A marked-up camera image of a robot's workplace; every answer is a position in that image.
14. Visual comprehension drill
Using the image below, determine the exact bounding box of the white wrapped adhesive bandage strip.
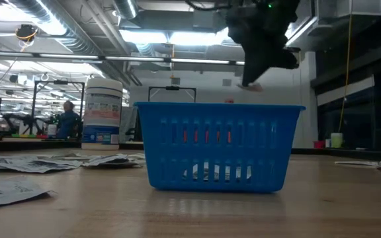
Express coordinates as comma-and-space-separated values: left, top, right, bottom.
124, 151, 147, 160

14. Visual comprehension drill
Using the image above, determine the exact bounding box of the yellow cable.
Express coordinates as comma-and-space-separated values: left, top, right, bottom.
337, 13, 353, 134

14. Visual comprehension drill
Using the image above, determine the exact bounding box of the white wipes canister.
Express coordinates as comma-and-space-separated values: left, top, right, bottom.
80, 77, 124, 151

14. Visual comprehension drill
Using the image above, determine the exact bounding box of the green cup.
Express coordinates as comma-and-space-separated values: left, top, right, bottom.
330, 132, 344, 149

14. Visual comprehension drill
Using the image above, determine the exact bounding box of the blue plastic basket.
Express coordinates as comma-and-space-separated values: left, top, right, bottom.
133, 101, 307, 194

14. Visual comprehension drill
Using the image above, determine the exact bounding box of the black background rig frame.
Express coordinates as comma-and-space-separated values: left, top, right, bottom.
148, 85, 197, 103
32, 78, 86, 137

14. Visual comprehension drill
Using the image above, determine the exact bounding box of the ceiling cord reel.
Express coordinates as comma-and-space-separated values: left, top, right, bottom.
15, 23, 40, 43

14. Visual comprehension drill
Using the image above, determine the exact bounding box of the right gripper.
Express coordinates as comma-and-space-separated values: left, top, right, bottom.
225, 15, 300, 87

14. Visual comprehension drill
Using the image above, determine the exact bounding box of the long ceiling light bar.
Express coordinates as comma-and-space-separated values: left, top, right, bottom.
0, 50, 246, 66

